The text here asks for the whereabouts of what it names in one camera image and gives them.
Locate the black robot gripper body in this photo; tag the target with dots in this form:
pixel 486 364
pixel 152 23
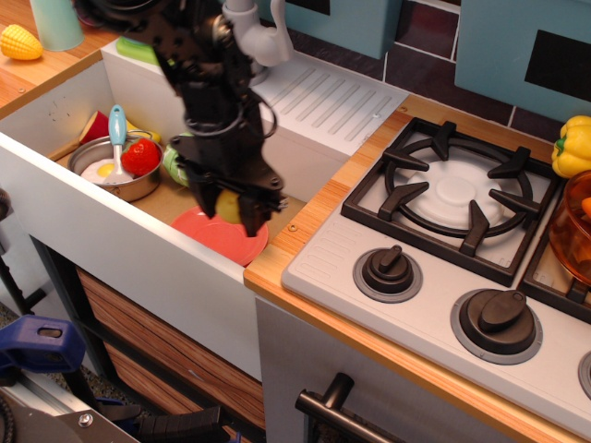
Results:
pixel 235 159

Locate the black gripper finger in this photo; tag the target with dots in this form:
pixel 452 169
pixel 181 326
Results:
pixel 206 190
pixel 253 214

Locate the yellow toy potato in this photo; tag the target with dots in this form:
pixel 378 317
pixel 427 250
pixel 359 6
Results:
pixel 227 206

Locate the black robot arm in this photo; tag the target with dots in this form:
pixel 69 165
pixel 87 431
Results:
pixel 197 52

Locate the pink plastic plate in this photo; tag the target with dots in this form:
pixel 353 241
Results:
pixel 225 238

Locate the green toy cabbage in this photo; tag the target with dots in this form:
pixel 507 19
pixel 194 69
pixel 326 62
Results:
pixel 173 167

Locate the red toy strawberry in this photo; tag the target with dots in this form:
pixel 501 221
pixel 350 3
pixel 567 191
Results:
pixel 141 157

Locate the toy fried egg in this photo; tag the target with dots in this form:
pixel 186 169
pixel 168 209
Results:
pixel 102 173

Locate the grey toy faucet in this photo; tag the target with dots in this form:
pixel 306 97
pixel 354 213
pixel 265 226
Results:
pixel 266 46

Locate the small silver metal pot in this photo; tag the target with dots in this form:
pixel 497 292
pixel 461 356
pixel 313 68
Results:
pixel 101 148

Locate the red yellow toy fruit slice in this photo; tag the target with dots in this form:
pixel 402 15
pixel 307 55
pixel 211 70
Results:
pixel 96 127

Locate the white toy sink basin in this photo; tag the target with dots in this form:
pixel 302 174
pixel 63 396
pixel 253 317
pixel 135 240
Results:
pixel 325 114

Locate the left black stove knob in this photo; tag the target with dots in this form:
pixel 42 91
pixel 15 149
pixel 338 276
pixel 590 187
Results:
pixel 387 271

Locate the black stove knob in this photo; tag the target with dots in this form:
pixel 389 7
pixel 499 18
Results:
pixel 498 321
pixel 387 271

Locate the green plastic cutting board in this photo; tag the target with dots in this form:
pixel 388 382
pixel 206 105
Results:
pixel 136 50

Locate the light teal plastic cup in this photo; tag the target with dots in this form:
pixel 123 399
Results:
pixel 57 24

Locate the black stove burner grate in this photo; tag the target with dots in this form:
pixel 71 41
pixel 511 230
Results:
pixel 457 198

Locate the blue plastic clamp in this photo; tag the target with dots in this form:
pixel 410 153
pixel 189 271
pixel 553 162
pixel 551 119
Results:
pixel 41 345

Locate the yellow toy corn cob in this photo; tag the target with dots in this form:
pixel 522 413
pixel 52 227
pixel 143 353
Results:
pixel 19 44

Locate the middle black stove knob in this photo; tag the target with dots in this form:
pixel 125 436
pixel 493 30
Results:
pixel 498 321

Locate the orange transparent pot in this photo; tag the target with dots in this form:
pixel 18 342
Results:
pixel 569 231

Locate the yellow toy bell pepper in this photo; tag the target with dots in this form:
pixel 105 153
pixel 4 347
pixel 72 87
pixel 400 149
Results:
pixel 571 152

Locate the right black burner grate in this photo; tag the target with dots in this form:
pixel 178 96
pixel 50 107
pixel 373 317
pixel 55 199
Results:
pixel 547 281

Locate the blue handled silver spatula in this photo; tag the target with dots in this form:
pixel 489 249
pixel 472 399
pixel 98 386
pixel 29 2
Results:
pixel 118 137

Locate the black oven door handle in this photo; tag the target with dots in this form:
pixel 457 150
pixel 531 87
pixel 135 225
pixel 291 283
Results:
pixel 328 421

